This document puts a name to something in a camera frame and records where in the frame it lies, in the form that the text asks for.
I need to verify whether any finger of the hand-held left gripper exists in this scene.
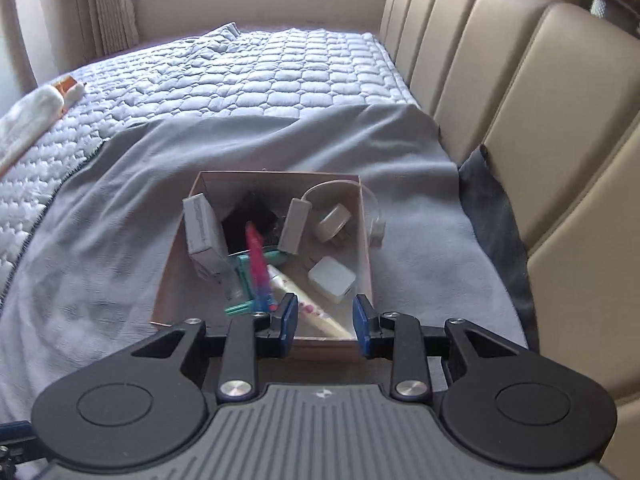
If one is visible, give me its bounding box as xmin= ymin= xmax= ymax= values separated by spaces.
xmin=0 ymin=421 xmax=37 ymax=466

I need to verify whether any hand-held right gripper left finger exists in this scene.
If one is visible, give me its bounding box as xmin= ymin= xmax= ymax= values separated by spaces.
xmin=132 ymin=291 xmax=300 ymax=401

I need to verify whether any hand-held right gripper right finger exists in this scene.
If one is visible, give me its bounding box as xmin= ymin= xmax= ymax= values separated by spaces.
xmin=351 ymin=293 xmax=526 ymax=401

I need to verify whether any white tube with pink print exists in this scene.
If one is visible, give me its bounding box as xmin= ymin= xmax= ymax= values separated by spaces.
xmin=265 ymin=264 xmax=354 ymax=341

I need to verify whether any pink cardboard box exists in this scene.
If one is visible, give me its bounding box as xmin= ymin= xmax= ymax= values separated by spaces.
xmin=149 ymin=170 xmax=377 ymax=363

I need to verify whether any white square charger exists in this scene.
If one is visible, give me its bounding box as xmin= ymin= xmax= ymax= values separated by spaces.
xmin=307 ymin=256 xmax=357 ymax=305

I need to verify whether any red lipstick bottle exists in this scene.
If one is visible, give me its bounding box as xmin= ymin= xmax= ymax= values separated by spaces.
xmin=244 ymin=221 xmax=278 ymax=313

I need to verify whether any white USB adapter cable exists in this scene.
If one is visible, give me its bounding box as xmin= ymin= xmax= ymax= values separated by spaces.
xmin=277 ymin=179 xmax=388 ymax=255

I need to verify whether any white plug adapter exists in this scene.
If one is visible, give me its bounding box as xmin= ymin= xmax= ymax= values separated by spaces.
xmin=314 ymin=203 xmax=353 ymax=247

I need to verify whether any black hair dryer nozzle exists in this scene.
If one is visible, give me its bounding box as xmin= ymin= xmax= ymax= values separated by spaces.
xmin=220 ymin=192 xmax=286 ymax=253

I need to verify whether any white packaging box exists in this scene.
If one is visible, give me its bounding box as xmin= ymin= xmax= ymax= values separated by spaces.
xmin=181 ymin=192 xmax=231 ymax=281

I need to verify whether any dark grey cloth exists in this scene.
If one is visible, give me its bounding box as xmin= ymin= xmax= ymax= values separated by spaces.
xmin=457 ymin=144 xmax=542 ymax=351

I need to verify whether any grey fleece blanket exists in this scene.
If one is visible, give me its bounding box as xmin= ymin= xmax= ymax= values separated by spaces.
xmin=0 ymin=104 xmax=531 ymax=421

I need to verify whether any quilted bed cover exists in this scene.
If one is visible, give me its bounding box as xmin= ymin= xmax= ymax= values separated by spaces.
xmin=0 ymin=22 xmax=421 ymax=281

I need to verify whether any beige padded headboard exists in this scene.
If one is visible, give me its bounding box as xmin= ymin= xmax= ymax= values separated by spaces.
xmin=379 ymin=0 xmax=640 ymax=461

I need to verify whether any white plush toy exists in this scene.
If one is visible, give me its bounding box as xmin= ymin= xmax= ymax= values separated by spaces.
xmin=0 ymin=76 xmax=86 ymax=176

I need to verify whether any beige curtain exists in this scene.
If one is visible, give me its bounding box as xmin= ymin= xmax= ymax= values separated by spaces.
xmin=70 ymin=0 xmax=141 ymax=61

